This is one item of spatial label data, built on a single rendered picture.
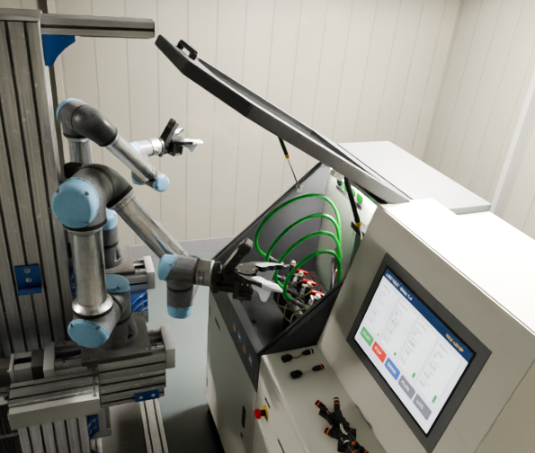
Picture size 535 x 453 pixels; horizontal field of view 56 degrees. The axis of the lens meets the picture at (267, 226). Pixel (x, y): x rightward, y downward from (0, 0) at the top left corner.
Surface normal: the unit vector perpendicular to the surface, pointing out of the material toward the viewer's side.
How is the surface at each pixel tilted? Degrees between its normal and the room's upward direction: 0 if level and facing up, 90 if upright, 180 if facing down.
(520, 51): 90
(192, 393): 0
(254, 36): 90
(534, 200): 90
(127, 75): 90
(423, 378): 76
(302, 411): 0
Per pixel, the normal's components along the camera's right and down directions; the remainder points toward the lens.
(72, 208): -0.10, 0.34
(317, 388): 0.08, -0.88
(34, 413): 0.33, 0.47
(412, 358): -0.89, -0.11
